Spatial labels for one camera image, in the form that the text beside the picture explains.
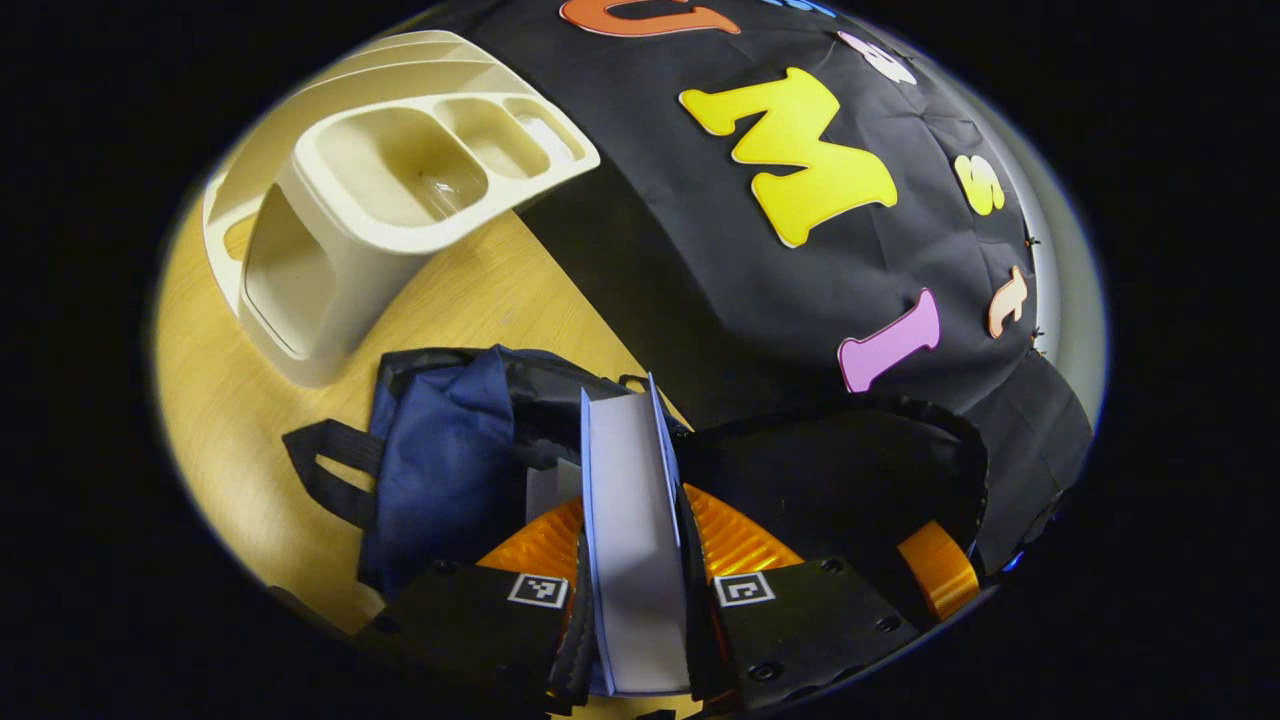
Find blue-grey thick book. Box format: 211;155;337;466
580;375;693;698

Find black backdrop cloth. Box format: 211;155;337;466
440;0;1096;576

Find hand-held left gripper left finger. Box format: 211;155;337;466
365;497;599;716

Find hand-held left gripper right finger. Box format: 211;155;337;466
680;483;921;713

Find blue schoolbag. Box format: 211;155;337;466
282;345;991;621

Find white book grey patterned cover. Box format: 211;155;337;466
525;458;584;526

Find white plastic bookshelf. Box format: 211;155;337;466
203;30;602;389

